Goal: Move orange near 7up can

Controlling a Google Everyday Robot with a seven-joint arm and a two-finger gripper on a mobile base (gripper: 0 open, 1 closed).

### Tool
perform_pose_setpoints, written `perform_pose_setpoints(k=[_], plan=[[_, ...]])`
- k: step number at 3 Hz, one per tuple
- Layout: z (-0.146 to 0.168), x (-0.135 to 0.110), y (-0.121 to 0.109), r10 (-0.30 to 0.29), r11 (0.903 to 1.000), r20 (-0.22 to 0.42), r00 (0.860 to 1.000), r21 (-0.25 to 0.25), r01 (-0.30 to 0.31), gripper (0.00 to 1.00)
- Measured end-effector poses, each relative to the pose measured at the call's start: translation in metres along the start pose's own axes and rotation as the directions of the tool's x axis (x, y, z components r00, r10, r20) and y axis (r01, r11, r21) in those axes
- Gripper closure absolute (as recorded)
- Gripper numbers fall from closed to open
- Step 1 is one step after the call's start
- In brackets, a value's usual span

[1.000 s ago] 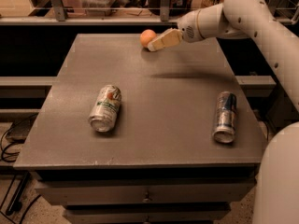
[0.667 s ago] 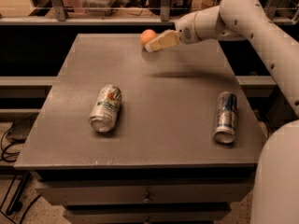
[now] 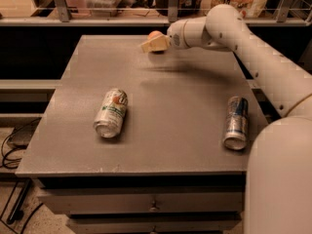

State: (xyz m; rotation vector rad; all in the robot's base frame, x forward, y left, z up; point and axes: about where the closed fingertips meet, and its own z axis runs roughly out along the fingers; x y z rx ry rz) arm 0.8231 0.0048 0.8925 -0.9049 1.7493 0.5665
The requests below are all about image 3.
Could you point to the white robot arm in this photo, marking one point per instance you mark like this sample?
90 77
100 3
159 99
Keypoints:
278 196

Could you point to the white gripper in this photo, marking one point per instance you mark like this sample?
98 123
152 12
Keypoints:
175 35

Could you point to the orange fruit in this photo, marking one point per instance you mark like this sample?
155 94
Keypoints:
154 34

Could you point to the silver blue energy drink can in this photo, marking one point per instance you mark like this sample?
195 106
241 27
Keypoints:
236 123

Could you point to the silver green 7up can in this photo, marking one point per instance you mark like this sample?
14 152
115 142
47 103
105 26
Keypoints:
110 117

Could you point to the grey drawer cabinet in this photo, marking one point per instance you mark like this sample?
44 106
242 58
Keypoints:
167 172

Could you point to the grey metal shelf rail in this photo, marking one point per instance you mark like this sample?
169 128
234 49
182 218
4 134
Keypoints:
70 12

